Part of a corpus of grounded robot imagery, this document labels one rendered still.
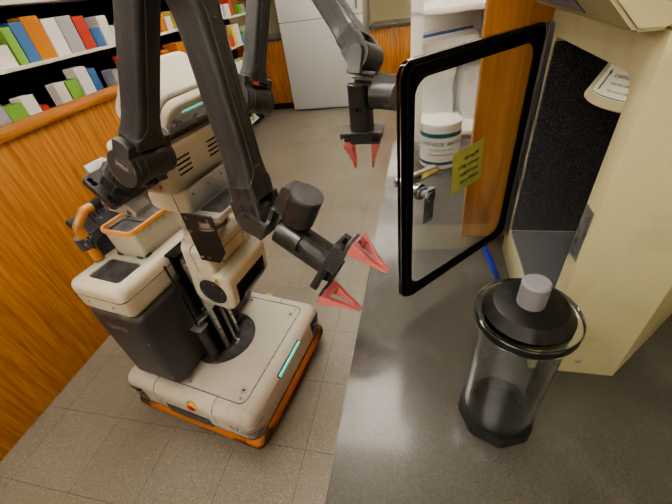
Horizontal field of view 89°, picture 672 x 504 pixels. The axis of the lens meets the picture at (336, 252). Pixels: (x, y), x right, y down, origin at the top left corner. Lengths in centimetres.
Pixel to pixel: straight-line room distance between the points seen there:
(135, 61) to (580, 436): 86
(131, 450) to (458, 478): 157
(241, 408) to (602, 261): 123
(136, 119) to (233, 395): 106
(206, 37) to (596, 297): 62
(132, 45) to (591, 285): 74
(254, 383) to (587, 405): 113
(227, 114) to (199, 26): 11
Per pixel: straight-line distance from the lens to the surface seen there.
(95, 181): 91
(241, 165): 59
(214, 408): 150
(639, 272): 55
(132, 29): 68
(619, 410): 68
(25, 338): 219
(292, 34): 555
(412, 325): 69
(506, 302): 42
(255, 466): 165
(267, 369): 150
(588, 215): 49
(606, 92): 55
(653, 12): 41
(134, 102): 73
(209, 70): 58
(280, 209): 59
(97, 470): 197
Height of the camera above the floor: 147
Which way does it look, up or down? 38 degrees down
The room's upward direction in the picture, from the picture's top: 9 degrees counter-clockwise
